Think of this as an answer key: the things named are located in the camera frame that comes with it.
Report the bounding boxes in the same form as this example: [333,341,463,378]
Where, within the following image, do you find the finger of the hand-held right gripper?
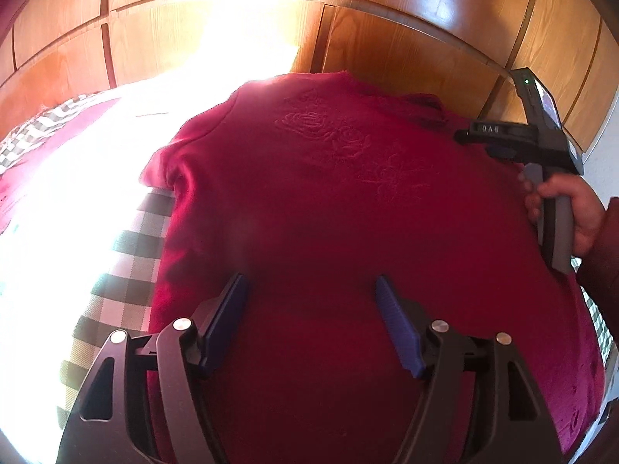
[485,141,523,162]

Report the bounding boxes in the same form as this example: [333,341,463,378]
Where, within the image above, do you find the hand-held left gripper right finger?
[374,275,564,464]

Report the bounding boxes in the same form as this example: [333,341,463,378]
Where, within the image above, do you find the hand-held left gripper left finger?
[55,272,252,464]

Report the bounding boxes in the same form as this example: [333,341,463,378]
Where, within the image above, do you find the dark red embroidered sweater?
[139,72,607,464]

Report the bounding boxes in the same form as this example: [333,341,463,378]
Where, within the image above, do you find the person's right hand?
[517,167,607,257]

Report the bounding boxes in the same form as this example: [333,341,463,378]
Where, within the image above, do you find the green white checkered bedsheet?
[0,92,619,440]

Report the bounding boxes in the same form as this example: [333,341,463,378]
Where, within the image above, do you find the wooden panelled headboard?
[0,0,619,155]

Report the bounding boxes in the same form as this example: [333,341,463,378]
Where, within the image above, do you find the pink red cloth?
[0,97,131,237]

